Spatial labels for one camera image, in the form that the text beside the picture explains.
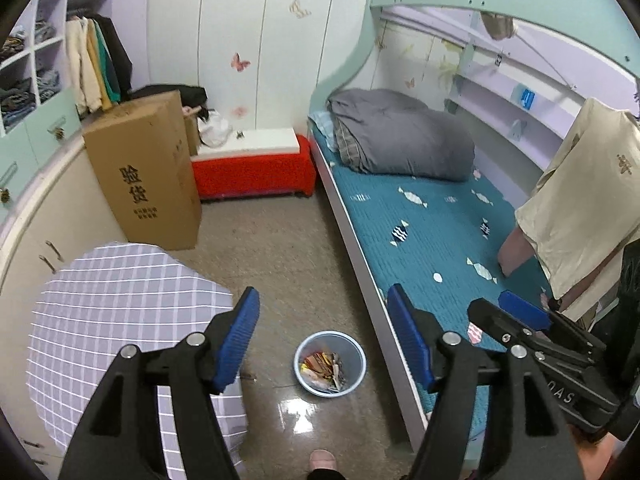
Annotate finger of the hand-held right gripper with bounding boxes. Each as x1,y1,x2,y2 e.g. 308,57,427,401
467,298,605,386
499,290,607,359

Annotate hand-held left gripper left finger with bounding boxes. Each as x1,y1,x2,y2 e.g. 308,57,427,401
57,286,261,480

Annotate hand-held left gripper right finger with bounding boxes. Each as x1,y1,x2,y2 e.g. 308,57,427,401
387,283,582,480

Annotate blue plastic bucket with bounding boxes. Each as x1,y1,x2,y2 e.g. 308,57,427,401
294,330,367,399

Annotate olive white carton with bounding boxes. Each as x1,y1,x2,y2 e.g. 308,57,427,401
330,354,347,392

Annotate person's right hand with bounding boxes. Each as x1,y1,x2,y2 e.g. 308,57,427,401
575,435,617,480

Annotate pink garment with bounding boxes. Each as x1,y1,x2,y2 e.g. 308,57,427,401
497,220,540,279

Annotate bed with teal sheet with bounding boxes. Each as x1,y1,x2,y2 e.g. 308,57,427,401
312,157,556,453

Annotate beige t-shirt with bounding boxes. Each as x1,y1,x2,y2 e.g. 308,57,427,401
515,97,640,322

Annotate pink slipper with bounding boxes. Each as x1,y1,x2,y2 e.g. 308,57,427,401
306,450,346,480

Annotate red covered bench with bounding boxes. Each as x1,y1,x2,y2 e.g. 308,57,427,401
190,134,317,202

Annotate large cardboard box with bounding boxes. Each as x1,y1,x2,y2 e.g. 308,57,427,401
82,91,203,252

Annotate white board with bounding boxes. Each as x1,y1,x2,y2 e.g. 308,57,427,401
192,127,302,162

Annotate grey duvet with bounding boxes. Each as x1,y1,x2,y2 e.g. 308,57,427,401
327,88,476,182

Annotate lavender bedside shelves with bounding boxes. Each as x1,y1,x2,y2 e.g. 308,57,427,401
447,42,588,161

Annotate white plastic bag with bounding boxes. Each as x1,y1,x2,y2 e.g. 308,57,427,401
198,110,234,148

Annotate beige cabinet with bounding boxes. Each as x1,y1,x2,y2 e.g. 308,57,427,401
0,135,131,466

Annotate light blue plaid pillow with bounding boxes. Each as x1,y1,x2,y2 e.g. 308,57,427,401
307,111,341,153

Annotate grey round hanging object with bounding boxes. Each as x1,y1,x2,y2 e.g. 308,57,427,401
482,12,516,41

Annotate pale green drawer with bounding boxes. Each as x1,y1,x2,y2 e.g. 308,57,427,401
25,89,83,171
0,125,41,231

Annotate green shirt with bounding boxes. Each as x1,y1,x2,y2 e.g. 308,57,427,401
95,22,122,103

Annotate yellow garment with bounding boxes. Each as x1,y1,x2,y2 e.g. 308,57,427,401
86,19,113,111

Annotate black coat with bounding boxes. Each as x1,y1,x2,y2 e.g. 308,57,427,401
94,14,133,96

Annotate cream jacket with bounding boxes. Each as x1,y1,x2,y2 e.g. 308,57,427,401
65,17,103,116

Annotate dark folded clothes stack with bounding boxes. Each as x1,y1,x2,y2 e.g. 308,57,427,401
0,77,38,128

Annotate olive clothes pile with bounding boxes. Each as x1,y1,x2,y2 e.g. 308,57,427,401
0,32,26,61

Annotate grey clothes rail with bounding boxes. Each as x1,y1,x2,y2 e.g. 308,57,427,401
515,25,583,92

